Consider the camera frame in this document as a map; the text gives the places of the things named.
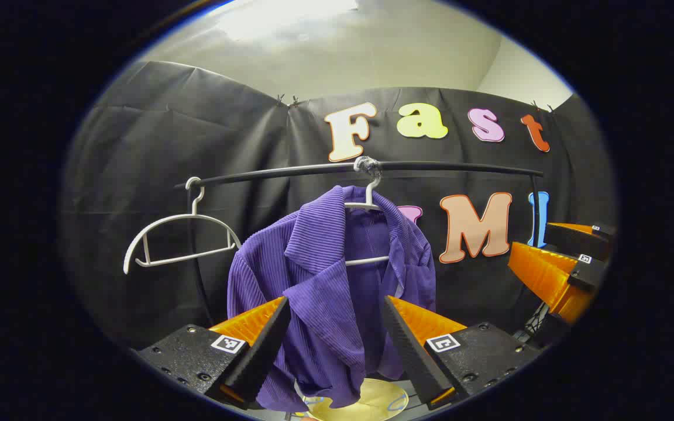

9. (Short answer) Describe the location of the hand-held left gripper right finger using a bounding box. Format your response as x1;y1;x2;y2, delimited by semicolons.
381;296;542;409

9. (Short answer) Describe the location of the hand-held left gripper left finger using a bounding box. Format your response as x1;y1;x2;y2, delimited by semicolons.
137;296;291;409

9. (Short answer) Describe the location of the yellow laundry hamper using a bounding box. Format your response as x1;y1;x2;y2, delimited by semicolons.
290;377;431;421

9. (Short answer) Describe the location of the purple ribbed shirt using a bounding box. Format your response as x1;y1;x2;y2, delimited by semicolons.
227;185;437;413

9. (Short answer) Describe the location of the white hanger with taped hook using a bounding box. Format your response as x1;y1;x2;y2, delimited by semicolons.
344;157;391;267

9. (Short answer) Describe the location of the black metal clothes rack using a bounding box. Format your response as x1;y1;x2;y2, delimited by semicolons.
174;161;545;328

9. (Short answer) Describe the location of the white plastic hanger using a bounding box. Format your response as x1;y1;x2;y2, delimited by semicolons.
123;177;243;275

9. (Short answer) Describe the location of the black backdrop cloth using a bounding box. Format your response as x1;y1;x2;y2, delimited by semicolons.
58;60;617;357

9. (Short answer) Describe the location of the ceiling light panel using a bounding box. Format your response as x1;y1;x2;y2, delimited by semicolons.
214;0;361;43

